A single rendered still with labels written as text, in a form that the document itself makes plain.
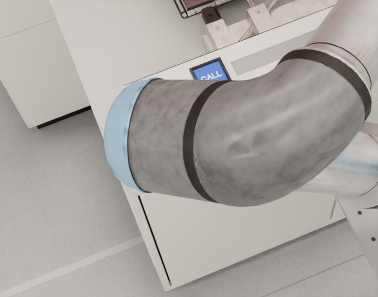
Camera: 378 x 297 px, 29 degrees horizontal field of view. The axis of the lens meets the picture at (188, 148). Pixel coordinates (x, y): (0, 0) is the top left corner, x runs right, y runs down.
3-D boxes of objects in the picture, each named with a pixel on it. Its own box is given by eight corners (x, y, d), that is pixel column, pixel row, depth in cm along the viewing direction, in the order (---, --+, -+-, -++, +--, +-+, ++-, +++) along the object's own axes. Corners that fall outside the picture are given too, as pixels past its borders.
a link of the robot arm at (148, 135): (457, 220, 103) (184, 205, 64) (362, 206, 113) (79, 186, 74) (466, 134, 103) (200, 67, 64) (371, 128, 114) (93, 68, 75)
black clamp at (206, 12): (201, 16, 136) (200, 7, 134) (212, 12, 137) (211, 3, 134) (209, 30, 135) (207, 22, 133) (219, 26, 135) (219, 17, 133)
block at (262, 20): (246, 18, 136) (246, 8, 133) (263, 12, 136) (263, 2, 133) (264, 51, 132) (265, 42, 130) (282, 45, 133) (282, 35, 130)
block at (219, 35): (206, 33, 135) (205, 23, 132) (223, 27, 135) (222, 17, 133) (223, 67, 131) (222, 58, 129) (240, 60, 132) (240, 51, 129)
